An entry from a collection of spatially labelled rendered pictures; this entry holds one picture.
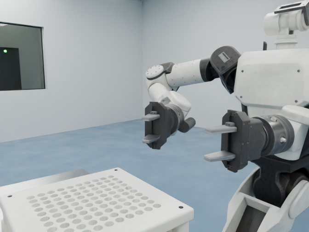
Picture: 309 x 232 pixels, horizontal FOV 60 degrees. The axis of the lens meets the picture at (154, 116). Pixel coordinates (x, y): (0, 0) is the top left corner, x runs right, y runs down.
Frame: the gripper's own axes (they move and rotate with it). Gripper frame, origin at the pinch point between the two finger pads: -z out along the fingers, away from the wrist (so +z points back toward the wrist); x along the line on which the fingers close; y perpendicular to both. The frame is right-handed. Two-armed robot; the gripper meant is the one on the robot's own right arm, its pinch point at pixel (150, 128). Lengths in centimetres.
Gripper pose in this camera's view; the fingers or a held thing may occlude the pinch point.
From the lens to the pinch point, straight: 67.2
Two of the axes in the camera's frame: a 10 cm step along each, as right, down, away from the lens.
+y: -9.4, -0.6, 3.4
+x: -0.1, 9.9, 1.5
